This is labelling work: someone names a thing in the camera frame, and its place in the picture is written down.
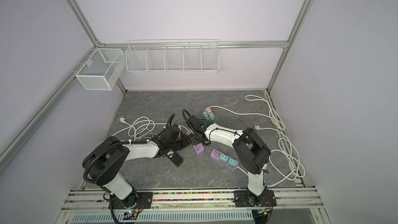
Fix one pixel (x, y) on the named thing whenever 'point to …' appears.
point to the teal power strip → (205, 115)
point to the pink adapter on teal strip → (208, 110)
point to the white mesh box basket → (102, 71)
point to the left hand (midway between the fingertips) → (193, 142)
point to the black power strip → (177, 159)
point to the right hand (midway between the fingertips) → (195, 139)
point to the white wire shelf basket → (178, 55)
